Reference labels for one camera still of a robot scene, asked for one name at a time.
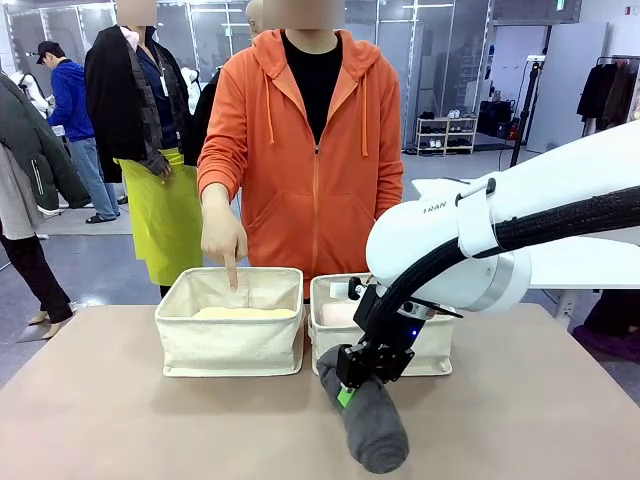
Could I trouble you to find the clothes rack with dark garments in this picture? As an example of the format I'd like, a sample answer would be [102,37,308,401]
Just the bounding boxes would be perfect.
[575,53,640,135]

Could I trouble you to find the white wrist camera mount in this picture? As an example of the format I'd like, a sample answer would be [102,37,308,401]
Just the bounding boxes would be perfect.
[328,276,374,301]

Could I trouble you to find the person in grey padded coat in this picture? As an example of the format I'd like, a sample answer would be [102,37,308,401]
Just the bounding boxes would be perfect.
[0,69,94,326]

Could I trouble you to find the person's left forearm orange sleeve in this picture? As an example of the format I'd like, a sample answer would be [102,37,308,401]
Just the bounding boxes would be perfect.
[372,149,405,221]

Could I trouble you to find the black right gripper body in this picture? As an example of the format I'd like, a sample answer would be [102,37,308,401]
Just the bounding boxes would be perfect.
[353,287,426,352]

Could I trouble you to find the black sleeved cable bundle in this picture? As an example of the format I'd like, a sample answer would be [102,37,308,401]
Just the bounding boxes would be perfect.
[372,183,640,331]

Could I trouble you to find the grey towel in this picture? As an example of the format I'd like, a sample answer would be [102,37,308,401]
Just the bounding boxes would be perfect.
[315,344,411,475]

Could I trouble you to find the black tripod stand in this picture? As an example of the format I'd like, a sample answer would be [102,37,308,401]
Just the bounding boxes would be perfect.
[508,53,547,169]

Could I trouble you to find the cream fabric storage basket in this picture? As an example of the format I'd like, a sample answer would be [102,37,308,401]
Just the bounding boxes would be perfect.
[154,267,306,378]
[308,273,457,378]

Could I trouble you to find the person's right forearm orange sleeve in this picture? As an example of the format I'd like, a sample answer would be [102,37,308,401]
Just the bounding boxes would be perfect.
[197,124,241,194]

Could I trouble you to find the pink towel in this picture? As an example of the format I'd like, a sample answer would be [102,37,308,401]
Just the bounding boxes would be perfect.
[319,298,364,327]

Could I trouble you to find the purple cloth heap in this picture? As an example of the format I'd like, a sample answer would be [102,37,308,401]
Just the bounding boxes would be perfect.
[572,322,640,366]

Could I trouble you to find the person in orange hoodie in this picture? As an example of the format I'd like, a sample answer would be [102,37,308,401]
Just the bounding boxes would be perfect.
[197,27,406,301]

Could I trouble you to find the yellow folded towel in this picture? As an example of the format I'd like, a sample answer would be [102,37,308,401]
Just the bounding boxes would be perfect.
[192,305,297,320]

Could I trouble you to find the person in yellow apron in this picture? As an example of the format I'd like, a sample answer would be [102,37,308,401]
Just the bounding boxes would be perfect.
[83,0,206,300]

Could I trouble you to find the white mannequin torso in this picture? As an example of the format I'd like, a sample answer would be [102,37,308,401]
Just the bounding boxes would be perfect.
[9,69,51,121]

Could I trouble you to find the wooden shoe rack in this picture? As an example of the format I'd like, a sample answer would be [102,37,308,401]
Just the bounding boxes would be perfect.
[415,115,479,155]

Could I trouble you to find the man in blue jacket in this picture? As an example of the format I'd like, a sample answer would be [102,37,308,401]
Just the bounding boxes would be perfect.
[35,40,121,225]

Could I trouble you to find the person's right hand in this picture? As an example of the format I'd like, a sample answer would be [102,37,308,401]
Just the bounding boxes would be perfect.
[199,182,250,294]

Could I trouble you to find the bald mannequin in black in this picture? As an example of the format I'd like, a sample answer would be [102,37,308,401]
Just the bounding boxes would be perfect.
[192,0,265,169]

